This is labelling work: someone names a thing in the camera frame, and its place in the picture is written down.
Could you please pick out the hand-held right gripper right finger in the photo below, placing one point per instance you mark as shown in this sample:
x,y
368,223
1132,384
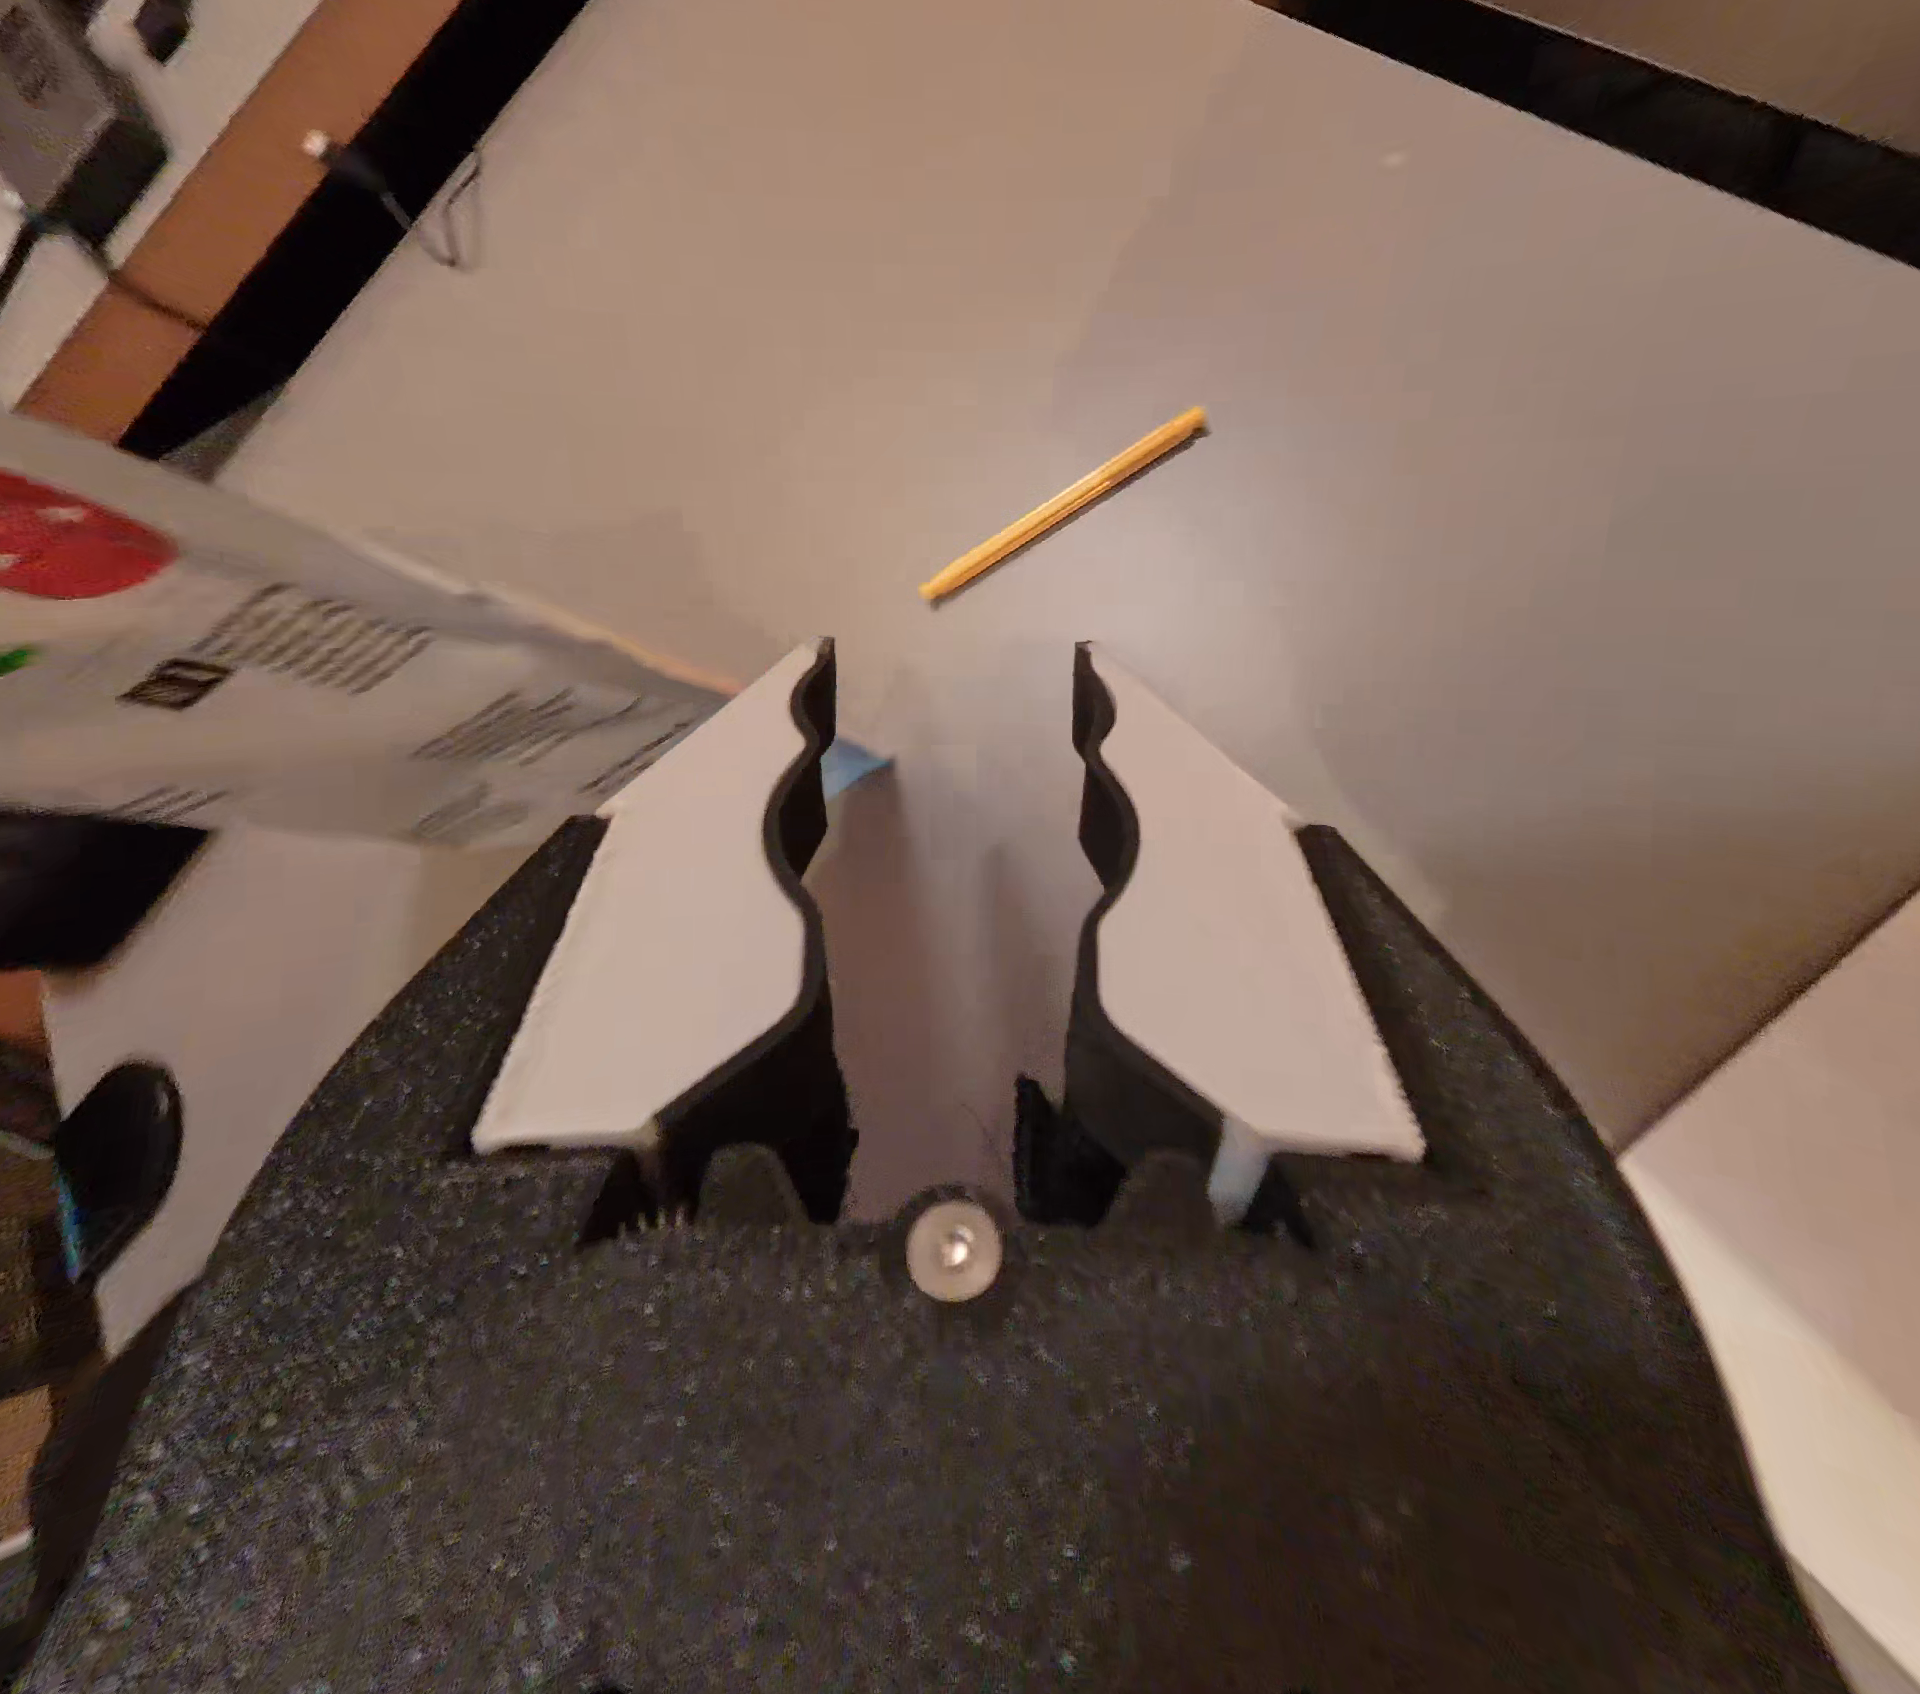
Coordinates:
x,y
1244,958

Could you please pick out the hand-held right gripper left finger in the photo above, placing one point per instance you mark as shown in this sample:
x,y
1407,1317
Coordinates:
x,y
661,958

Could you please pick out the long yellow plastic rod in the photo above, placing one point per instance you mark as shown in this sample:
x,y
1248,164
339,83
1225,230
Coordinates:
x,y
1065,504

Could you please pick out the grey electronic device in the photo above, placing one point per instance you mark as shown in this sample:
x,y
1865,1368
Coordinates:
x,y
61,104

